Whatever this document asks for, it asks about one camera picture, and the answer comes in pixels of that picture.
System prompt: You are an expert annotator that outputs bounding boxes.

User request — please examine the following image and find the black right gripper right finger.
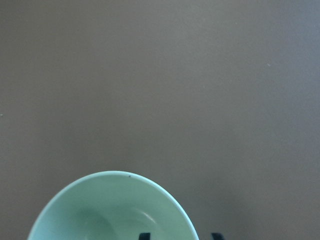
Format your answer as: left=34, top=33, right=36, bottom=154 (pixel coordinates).
left=211, top=232, right=225, bottom=240

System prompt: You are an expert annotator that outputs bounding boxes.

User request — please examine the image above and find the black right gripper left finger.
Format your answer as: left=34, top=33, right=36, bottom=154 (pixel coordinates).
left=138, top=232, right=151, bottom=240

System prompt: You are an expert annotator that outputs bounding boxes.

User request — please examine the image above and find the light green bowl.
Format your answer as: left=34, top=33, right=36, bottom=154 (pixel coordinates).
left=28, top=171, right=198, bottom=240

